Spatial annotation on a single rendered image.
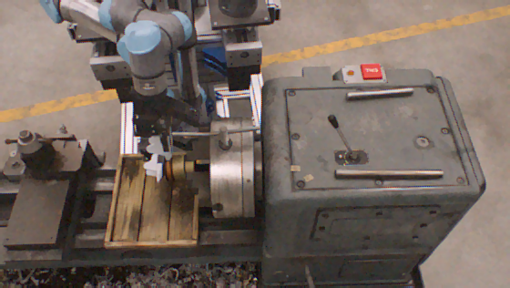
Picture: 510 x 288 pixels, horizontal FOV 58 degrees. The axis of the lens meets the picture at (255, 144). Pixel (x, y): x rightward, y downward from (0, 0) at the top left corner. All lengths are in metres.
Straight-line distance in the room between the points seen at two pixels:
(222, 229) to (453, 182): 0.76
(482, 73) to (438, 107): 2.09
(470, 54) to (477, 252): 1.51
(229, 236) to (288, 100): 0.51
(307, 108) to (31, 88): 2.39
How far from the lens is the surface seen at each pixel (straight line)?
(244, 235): 1.57
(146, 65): 1.03
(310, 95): 1.40
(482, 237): 2.79
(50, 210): 1.63
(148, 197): 1.65
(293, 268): 1.69
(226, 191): 1.31
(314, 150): 1.28
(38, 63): 3.58
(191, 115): 1.12
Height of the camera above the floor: 2.31
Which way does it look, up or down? 55 degrees down
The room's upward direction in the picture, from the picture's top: straight up
